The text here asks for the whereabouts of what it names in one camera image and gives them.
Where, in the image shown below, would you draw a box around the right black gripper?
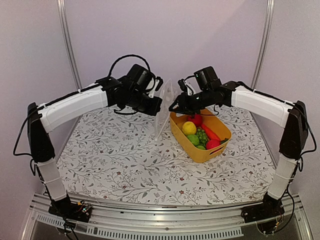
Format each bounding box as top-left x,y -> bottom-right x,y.
169,88 -> 214,115

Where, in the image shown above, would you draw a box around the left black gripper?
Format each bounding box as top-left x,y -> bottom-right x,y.
127,89 -> 163,117

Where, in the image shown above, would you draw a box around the clear zip top bag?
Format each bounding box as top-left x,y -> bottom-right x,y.
154,79 -> 174,142

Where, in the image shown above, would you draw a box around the yellow toy lemon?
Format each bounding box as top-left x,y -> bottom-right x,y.
182,121 -> 197,136

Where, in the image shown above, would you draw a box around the green toy lime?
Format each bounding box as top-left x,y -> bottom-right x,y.
186,134 -> 200,147

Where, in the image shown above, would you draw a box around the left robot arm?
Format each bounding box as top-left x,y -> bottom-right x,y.
22,64 -> 163,223

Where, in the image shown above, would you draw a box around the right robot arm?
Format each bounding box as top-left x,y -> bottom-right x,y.
168,66 -> 314,235

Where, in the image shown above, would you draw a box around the yellow plastic basket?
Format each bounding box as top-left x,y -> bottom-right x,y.
169,108 -> 232,163

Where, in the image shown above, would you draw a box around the green toy grapes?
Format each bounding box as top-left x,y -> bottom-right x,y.
195,127 -> 209,147

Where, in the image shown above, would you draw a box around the orange toy carrot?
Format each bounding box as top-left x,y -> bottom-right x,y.
201,123 -> 221,141

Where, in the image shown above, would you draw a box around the small green toy vegetable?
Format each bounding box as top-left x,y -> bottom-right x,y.
196,145 -> 206,150

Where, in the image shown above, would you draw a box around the red toy apple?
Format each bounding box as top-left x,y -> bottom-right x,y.
205,139 -> 221,150

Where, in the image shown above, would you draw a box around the floral tablecloth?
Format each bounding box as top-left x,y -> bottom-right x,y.
57,107 -> 275,205

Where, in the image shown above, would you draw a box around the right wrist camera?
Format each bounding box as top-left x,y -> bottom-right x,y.
177,79 -> 195,96

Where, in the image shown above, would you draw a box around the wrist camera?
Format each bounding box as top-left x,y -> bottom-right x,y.
145,76 -> 164,98
177,79 -> 195,96

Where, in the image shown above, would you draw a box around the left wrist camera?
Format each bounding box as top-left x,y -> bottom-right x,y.
145,76 -> 164,98

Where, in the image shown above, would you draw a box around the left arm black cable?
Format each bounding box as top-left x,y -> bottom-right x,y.
107,54 -> 155,81

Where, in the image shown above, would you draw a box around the left aluminium frame post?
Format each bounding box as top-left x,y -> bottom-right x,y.
57,0 -> 83,89

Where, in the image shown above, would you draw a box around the aluminium frame post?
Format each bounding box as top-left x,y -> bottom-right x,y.
57,0 -> 83,89
251,0 -> 275,89

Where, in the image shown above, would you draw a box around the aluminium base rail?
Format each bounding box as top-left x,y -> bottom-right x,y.
20,193 -> 314,240

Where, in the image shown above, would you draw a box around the right aluminium frame post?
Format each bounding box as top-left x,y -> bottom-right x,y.
251,0 -> 275,89

